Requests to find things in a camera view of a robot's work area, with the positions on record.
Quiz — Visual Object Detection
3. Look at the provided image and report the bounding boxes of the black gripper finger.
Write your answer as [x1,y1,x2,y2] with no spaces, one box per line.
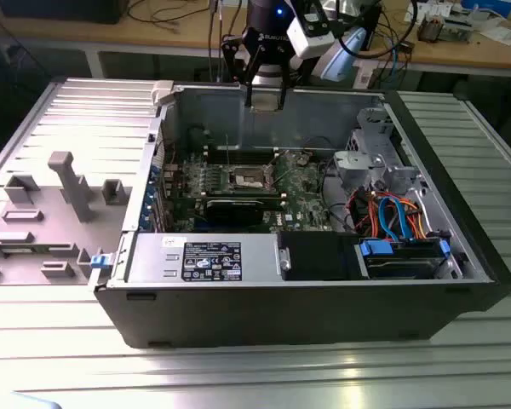
[276,57,291,107]
[221,33,261,108]

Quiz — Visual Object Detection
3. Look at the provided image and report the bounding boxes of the metal socket cover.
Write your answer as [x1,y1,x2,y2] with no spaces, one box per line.
[264,160,281,188]

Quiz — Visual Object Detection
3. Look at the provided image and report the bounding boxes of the black RAM slot row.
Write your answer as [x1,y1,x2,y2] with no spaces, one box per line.
[206,147,280,166]
[202,189,284,205]

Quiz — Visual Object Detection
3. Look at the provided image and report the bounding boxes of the CPU socket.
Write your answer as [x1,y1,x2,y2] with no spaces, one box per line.
[223,164,278,193]

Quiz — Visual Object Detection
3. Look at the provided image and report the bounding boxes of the white label tag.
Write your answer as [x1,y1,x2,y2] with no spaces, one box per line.
[353,59,379,89]

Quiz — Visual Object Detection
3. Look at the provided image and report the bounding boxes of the white case latch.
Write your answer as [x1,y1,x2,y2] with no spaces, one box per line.
[151,80,175,107]

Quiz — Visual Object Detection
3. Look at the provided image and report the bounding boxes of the wooden desk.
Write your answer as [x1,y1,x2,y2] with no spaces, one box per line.
[0,0,511,72]

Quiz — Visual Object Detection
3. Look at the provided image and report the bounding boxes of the black upright box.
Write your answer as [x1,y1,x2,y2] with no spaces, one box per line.
[365,3,384,50]

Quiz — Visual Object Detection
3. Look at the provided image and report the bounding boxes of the green motherboard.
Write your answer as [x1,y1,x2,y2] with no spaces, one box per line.
[159,147,337,233]

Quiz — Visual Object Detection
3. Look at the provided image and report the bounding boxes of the silver drive cage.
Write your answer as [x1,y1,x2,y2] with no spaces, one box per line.
[334,106,431,201]

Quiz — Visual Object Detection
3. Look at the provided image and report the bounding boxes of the black graphics card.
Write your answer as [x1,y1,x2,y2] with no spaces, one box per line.
[204,196,265,227]

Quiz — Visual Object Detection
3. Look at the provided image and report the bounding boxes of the copper transformer device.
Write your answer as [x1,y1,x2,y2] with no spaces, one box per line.
[416,16,443,43]

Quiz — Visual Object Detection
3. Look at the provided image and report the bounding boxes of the white papers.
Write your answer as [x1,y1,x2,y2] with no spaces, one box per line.
[404,2,452,25]

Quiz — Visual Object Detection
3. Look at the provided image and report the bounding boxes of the green circuit device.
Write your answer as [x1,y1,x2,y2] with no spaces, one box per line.
[440,16,474,43]

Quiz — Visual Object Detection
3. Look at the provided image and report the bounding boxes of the black plastic disk bay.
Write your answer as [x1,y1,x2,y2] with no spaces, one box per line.
[276,232,363,282]

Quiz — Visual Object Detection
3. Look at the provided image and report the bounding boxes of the hard disk in blue carrier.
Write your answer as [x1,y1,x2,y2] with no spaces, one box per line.
[355,238,452,280]

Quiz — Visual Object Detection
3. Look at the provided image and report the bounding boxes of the blue box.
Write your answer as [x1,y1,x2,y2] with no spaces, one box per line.
[459,0,511,18]

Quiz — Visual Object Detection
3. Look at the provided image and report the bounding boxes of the silver power supply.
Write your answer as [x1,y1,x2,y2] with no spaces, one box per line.
[127,233,280,285]

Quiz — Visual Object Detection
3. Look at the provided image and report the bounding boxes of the black PC case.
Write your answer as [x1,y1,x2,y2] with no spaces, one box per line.
[92,78,511,350]

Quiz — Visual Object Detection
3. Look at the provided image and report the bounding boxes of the grey parts rack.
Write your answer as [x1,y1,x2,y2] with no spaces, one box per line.
[0,151,133,286]

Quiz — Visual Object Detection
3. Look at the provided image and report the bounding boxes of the pale blue rounded object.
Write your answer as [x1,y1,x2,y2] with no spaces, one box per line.
[10,389,63,409]

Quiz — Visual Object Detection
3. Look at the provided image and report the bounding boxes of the grey hanging cable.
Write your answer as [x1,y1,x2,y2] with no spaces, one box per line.
[208,0,223,82]

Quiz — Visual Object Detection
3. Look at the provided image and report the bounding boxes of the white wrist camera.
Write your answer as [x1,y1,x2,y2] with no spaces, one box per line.
[287,12,337,59]

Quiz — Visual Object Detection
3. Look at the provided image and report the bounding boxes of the black wire loop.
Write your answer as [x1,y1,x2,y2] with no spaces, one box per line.
[318,160,353,231]

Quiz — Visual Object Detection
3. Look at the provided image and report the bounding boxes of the red wire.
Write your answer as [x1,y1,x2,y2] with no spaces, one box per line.
[344,189,370,233]

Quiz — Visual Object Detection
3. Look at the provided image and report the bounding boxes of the blue wire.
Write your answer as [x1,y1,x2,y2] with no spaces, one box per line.
[377,198,415,242]

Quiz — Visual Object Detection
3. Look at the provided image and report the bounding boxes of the orange wire bundle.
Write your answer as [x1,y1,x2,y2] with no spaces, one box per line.
[357,191,431,239]

